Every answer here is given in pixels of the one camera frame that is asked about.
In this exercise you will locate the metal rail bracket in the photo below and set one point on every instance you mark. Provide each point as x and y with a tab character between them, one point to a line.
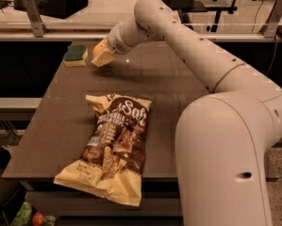
273	20
33	15

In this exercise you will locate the green and yellow sponge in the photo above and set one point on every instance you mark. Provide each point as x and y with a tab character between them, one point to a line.
76	56

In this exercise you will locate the orange fruit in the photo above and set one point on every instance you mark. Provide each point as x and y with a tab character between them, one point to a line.
97	49

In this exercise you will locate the green bag on floor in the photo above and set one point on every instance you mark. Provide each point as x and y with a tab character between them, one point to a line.
24	215

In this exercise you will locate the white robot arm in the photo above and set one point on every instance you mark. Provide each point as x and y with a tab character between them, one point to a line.
220	139

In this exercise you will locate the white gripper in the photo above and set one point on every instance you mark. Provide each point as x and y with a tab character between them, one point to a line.
116	42

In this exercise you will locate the brown yellow chips bag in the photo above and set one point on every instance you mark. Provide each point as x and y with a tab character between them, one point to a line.
111	164

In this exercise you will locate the red tomato on floor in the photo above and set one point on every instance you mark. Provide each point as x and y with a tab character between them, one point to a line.
38	219

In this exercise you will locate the right metal rail bracket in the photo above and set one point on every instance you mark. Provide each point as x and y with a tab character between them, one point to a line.
273	20

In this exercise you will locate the glass barrier rail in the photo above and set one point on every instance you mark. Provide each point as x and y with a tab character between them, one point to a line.
52	29

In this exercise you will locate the left metal rail bracket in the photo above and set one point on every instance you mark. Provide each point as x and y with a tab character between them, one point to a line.
33	15

